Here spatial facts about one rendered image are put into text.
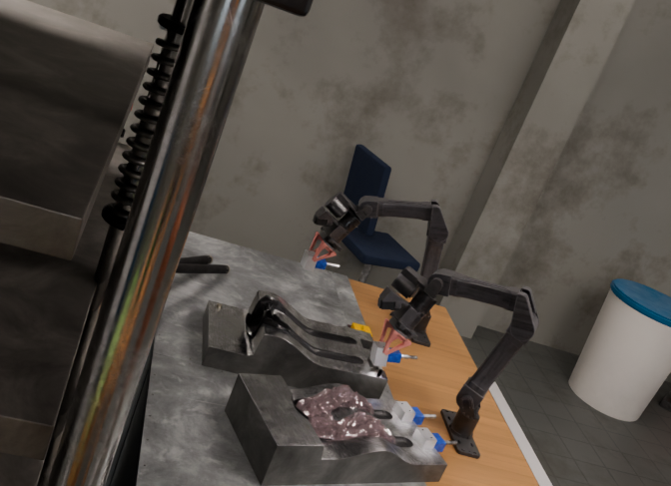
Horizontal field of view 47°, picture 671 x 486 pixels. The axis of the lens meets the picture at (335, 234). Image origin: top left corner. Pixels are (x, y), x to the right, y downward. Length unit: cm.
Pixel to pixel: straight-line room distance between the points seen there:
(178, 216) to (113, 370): 18
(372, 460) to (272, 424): 26
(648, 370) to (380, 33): 252
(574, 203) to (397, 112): 134
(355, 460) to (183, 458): 39
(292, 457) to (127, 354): 97
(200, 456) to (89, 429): 93
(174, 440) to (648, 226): 424
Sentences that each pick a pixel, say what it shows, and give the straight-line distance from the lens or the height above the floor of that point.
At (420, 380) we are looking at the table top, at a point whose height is 80.
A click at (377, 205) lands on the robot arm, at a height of 119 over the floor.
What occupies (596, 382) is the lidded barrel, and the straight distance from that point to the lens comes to 504.
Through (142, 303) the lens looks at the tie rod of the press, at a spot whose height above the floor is 150.
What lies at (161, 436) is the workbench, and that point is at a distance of 180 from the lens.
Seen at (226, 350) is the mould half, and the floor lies 86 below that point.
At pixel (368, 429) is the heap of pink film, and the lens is 188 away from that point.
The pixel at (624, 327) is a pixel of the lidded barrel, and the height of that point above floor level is 54.
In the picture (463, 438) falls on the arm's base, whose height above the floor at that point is 81.
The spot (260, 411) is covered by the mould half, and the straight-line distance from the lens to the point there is 178.
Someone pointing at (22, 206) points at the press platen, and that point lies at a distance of 82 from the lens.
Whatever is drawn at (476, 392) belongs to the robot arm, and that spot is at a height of 95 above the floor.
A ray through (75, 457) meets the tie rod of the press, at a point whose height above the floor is 130.
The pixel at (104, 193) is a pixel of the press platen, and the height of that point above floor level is 129.
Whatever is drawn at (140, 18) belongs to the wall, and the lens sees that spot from 459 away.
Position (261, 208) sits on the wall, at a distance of 482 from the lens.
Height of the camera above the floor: 186
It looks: 18 degrees down
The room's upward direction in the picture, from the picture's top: 22 degrees clockwise
